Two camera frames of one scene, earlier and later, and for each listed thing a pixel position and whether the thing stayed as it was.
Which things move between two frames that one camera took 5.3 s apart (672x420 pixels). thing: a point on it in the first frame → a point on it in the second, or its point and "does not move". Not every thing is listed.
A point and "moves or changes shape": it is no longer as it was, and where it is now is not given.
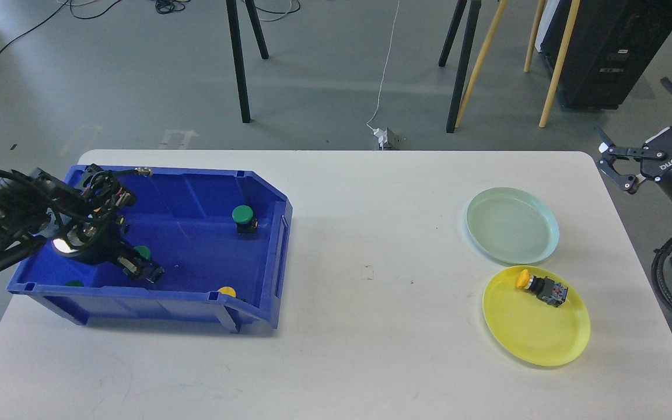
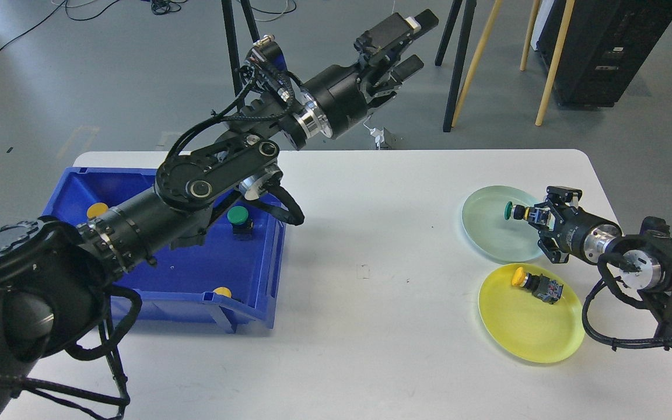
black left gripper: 102,242 → 340,97
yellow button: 547,290 does not move
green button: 143,251 moves or changes shape
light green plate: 512,226 does not move
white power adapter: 382,136 does not move
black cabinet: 610,42 does not move
